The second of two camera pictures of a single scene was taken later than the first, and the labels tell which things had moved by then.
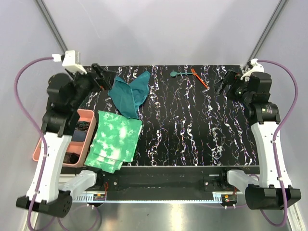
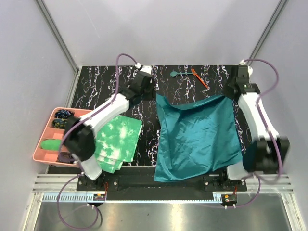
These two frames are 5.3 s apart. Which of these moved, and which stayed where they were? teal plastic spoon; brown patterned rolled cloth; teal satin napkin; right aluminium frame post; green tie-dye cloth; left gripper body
Moved: left gripper body; teal satin napkin
Stayed: brown patterned rolled cloth; green tie-dye cloth; teal plastic spoon; right aluminium frame post
